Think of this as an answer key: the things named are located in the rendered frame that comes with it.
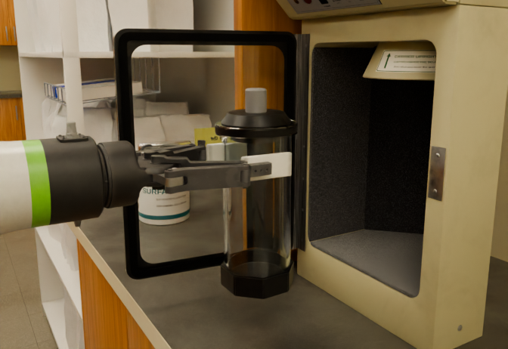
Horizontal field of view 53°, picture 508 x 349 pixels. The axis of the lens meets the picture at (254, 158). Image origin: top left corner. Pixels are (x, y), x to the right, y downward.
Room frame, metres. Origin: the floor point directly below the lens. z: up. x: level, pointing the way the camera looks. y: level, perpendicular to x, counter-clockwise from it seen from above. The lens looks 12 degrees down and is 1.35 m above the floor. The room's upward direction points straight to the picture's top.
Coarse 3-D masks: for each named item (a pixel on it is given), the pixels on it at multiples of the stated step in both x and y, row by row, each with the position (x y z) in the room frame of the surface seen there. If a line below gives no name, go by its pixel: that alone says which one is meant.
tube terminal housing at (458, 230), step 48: (480, 0) 0.65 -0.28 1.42; (480, 48) 0.65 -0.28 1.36; (480, 96) 0.65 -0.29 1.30; (432, 144) 0.65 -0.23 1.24; (480, 144) 0.66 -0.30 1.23; (480, 192) 0.66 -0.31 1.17; (432, 240) 0.64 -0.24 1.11; (480, 240) 0.67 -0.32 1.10; (336, 288) 0.80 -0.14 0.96; (384, 288) 0.71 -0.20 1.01; (432, 288) 0.63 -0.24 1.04; (480, 288) 0.67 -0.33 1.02; (432, 336) 0.63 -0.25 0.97; (480, 336) 0.68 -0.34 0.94
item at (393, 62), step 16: (384, 48) 0.77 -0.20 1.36; (400, 48) 0.75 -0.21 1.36; (416, 48) 0.73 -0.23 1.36; (432, 48) 0.73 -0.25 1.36; (368, 64) 0.81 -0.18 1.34; (384, 64) 0.75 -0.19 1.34; (400, 64) 0.73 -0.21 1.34; (416, 64) 0.72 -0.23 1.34; (432, 64) 0.72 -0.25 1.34; (432, 80) 0.71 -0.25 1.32
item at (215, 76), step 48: (144, 48) 0.78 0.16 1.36; (192, 48) 0.81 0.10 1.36; (240, 48) 0.84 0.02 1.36; (144, 96) 0.78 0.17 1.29; (192, 96) 0.81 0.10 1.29; (240, 96) 0.84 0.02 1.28; (144, 144) 0.78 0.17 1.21; (144, 192) 0.77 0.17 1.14; (192, 192) 0.81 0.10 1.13; (144, 240) 0.77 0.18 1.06; (192, 240) 0.80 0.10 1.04
